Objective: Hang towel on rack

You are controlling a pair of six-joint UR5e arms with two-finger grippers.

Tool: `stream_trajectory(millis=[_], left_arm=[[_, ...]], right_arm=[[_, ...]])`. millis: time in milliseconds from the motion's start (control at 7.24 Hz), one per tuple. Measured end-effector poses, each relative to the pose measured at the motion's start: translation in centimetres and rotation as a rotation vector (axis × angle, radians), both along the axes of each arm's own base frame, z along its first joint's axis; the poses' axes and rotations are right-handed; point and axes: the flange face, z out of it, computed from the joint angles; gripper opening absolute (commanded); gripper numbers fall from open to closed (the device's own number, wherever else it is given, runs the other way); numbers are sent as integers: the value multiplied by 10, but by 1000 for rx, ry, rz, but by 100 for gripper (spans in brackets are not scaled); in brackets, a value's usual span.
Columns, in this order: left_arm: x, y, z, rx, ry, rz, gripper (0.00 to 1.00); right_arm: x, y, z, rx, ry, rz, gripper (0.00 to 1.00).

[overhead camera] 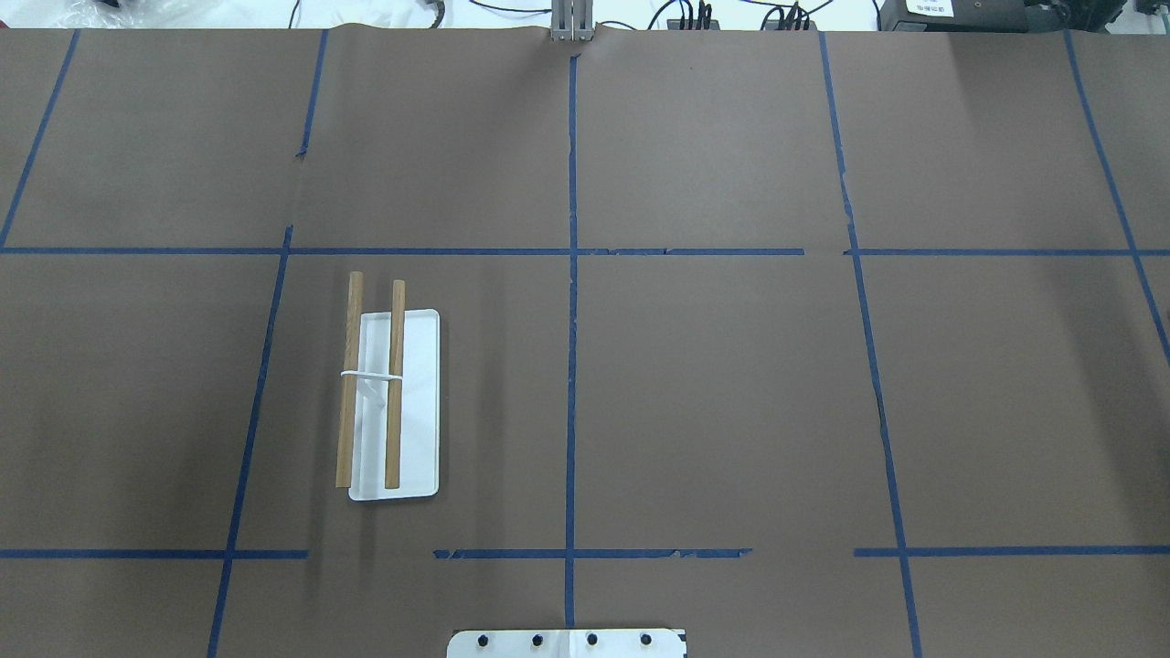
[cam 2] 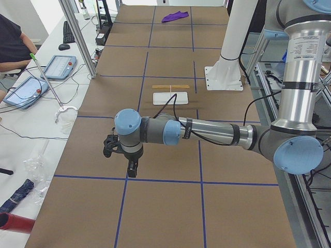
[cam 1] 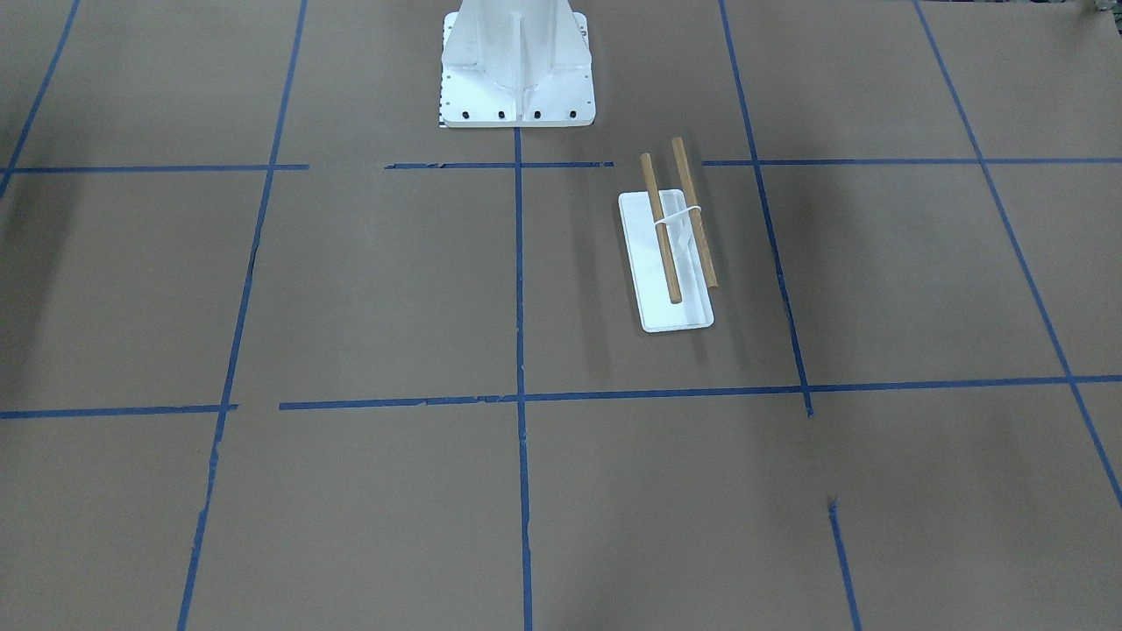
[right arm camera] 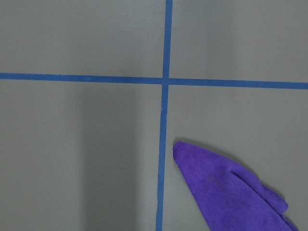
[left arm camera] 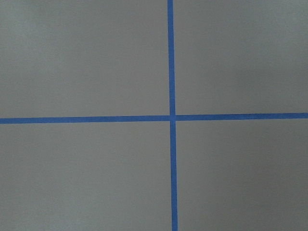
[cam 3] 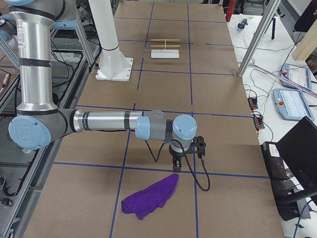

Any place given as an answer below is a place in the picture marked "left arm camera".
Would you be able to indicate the blue tape grid lines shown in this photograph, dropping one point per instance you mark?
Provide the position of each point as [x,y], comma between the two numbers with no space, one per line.
[172,117]

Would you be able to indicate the brown paper table cover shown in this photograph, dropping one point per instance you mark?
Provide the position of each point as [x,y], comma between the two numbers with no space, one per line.
[61,58]

